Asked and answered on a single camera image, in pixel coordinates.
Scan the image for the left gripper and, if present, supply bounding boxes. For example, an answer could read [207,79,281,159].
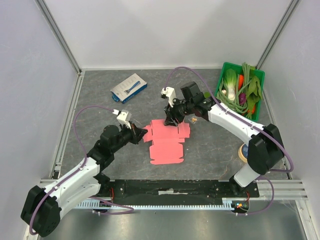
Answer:
[111,120,148,153]

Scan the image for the pink paper box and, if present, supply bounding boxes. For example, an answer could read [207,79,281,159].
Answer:
[143,119,191,165]

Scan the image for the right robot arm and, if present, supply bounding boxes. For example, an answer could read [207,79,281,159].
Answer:
[161,82,284,197]

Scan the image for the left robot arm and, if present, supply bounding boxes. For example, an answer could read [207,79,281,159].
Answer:
[20,122,148,237]

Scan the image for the blue razor box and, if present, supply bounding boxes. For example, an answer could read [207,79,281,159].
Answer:
[110,73,148,104]

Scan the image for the small plastic snack packet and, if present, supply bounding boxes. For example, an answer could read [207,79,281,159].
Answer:
[189,116,198,124]

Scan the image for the toy green beans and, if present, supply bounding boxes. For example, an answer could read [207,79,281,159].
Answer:
[215,62,252,115]

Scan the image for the toy bok choy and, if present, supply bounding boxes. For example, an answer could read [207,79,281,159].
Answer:
[216,68,237,110]

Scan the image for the green plastic bin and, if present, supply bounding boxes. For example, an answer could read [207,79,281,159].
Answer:
[214,62,265,122]

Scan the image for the masking tape roll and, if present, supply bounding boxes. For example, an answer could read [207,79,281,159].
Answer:
[238,144,248,163]

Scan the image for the toy carrot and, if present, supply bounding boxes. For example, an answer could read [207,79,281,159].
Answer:
[238,74,244,91]

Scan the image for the toy spinach leaf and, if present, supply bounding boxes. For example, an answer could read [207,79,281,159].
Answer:
[243,75,262,111]

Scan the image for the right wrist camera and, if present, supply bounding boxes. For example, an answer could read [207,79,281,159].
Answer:
[160,87,176,107]

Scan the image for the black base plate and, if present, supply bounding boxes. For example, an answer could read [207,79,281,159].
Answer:
[97,179,260,206]

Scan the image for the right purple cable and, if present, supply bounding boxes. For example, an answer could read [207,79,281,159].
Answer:
[164,66,295,216]

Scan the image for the purple cable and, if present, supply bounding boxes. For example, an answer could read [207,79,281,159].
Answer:
[164,66,295,216]
[28,104,120,236]

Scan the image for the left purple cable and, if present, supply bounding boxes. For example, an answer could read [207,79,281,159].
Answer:
[28,104,120,236]

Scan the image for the slotted cable duct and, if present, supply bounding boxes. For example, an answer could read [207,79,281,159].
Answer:
[74,198,249,211]

